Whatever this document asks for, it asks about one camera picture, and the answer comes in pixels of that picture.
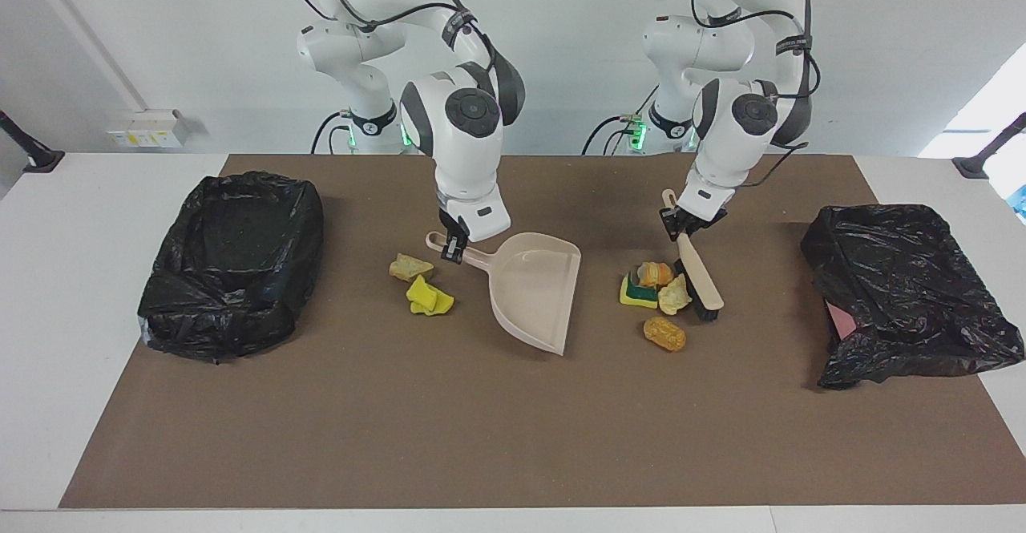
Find beige hand brush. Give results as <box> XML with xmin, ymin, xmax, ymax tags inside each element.
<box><xmin>660</xmin><ymin>189</ymin><xmax>725</xmax><ymax>323</ymax></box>

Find pale ridged bread piece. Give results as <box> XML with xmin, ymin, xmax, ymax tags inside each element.
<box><xmin>658</xmin><ymin>274</ymin><xmax>693</xmax><ymax>316</ymax></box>

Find yellow sponge with green pad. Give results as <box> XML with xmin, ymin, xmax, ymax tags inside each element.
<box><xmin>619</xmin><ymin>273</ymin><xmax>660</xmax><ymax>309</ymax></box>

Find beige plastic dustpan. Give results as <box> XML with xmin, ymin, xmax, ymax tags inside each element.
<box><xmin>425</xmin><ymin>231</ymin><xmax>583</xmax><ymax>357</ymax></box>

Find round brown bun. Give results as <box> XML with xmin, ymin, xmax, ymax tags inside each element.
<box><xmin>643</xmin><ymin>317</ymin><xmax>687</xmax><ymax>353</ymax></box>

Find black bag-lined bin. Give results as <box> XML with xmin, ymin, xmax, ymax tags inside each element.
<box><xmin>137</xmin><ymin>170</ymin><xmax>325</xmax><ymax>363</ymax></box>

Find black bag over pink bin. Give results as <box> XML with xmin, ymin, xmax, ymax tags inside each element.
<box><xmin>801</xmin><ymin>204</ymin><xmax>1026</xmax><ymax>391</ymax></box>

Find brown table mat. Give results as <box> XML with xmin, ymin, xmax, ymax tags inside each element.
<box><xmin>59</xmin><ymin>154</ymin><xmax>1026</xmax><ymax>509</ymax></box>

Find black clamp stand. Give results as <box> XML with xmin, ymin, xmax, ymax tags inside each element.
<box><xmin>952</xmin><ymin>112</ymin><xmax>1026</xmax><ymax>180</ymax></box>
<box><xmin>0</xmin><ymin>110</ymin><xmax>65</xmax><ymax>174</ymax></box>

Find black left base cables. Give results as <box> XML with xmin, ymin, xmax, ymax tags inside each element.
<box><xmin>583</xmin><ymin>112</ymin><xmax>642</xmax><ymax>155</ymax></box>

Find black base cables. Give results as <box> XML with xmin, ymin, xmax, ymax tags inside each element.
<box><xmin>310</xmin><ymin>111</ymin><xmax>355</xmax><ymax>155</ymax></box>
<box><xmin>583</xmin><ymin>112</ymin><xmax>642</xmax><ymax>155</ymax></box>

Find black right base cables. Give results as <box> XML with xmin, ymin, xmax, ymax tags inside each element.
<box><xmin>310</xmin><ymin>111</ymin><xmax>355</xmax><ymax>155</ymax></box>

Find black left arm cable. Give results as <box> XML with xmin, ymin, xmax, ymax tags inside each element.
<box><xmin>691</xmin><ymin>0</ymin><xmax>822</xmax><ymax>189</ymax></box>

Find white wall socket box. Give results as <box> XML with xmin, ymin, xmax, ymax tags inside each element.
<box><xmin>107</xmin><ymin>110</ymin><xmax>189</xmax><ymax>149</ymax></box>

